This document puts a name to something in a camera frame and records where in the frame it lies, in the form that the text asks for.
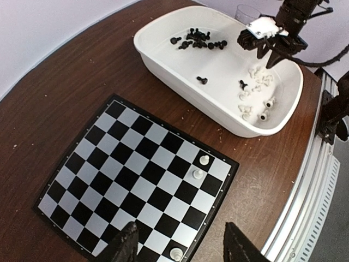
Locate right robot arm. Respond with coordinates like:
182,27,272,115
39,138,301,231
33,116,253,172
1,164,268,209
258,1,333,69

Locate black pawn among white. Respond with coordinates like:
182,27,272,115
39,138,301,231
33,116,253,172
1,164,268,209
239,80,248,90

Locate white pawn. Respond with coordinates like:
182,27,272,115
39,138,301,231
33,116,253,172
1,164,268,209
199,155,210,166
192,169,204,180

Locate black pawn lone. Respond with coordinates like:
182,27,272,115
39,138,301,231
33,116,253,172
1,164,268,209
196,76,208,85

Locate black white chessboard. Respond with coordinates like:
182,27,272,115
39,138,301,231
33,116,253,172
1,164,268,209
34,95,239,261

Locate aluminium front rail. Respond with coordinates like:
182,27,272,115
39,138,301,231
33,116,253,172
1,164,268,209
261,70,340,261

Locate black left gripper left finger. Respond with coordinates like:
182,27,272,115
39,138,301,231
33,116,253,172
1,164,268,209
94,221,139,262

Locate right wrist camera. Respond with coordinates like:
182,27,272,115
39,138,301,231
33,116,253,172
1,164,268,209
237,16,289,51

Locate cluster of white chess pieces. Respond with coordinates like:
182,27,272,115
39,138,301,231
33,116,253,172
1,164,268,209
238,65,274,121

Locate pile of black chess pieces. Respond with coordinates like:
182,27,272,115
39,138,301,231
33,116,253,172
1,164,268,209
170,28,228,50

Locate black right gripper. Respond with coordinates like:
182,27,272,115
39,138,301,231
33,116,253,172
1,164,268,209
257,35,308,69

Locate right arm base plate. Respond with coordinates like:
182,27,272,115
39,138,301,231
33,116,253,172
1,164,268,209
316,72,348,145

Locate clear plastic cup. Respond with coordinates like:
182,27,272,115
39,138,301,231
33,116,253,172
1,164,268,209
234,4,261,25

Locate white plastic tub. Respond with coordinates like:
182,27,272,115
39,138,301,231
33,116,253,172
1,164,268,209
134,5,303,138

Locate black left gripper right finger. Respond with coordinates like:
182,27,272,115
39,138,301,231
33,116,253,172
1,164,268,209
223,222,270,262

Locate white piece showing black base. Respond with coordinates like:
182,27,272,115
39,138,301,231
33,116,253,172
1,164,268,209
264,97,276,109

